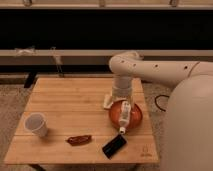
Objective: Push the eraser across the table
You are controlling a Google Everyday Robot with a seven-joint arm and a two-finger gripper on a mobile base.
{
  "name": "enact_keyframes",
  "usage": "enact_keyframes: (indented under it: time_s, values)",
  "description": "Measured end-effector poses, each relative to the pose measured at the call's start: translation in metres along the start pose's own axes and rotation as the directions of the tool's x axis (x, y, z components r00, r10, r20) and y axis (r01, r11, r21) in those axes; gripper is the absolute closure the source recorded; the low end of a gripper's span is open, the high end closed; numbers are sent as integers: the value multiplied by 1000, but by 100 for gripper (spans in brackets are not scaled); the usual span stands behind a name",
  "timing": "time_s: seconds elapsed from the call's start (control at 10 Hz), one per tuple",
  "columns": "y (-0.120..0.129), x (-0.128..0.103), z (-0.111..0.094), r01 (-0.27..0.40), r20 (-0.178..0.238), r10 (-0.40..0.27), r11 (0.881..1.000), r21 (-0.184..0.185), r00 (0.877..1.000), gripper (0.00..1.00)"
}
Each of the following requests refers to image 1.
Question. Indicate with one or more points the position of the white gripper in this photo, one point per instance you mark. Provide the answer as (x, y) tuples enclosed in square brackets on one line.
[(121, 92)]

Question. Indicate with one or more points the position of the black eraser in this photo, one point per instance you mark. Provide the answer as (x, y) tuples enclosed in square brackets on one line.
[(113, 146)]

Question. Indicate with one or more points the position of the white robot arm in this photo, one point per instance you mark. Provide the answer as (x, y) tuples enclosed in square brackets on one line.
[(188, 122)]

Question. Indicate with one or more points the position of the small white block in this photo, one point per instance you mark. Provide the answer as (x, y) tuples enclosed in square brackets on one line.
[(107, 101)]

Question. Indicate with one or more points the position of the white plastic bottle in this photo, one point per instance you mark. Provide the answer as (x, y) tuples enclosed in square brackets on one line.
[(124, 117)]

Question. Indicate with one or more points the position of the orange bowl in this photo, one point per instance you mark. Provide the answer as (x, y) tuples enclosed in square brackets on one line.
[(135, 116)]

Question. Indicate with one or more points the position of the red-brown snack wrapper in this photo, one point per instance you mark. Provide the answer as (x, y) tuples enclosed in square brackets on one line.
[(78, 140)]

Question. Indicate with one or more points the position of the wooden table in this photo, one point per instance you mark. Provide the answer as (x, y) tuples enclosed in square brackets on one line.
[(74, 107)]

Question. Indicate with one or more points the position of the black table leg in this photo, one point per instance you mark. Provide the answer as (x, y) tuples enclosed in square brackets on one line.
[(30, 79)]

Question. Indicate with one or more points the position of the white plastic cup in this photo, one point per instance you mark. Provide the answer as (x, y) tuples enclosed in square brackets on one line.
[(36, 124)]

